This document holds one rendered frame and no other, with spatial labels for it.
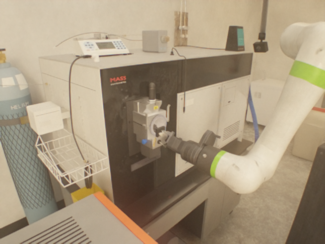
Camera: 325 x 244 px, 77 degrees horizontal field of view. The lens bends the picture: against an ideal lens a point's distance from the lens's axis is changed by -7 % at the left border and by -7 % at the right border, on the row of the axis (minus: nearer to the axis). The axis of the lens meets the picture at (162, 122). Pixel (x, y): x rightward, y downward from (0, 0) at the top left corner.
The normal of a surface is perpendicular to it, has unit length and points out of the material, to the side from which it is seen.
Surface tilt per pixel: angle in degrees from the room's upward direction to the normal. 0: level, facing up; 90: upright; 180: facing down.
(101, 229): 0
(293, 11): 90
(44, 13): 90
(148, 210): 0
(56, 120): 90
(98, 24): 90
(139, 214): 0
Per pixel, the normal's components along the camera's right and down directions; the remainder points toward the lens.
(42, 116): 0.70, 0.26
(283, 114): -0.72, 0.09
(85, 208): 0.00, -0.93
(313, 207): -0.84, 0.20
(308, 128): -0.71, 0.31
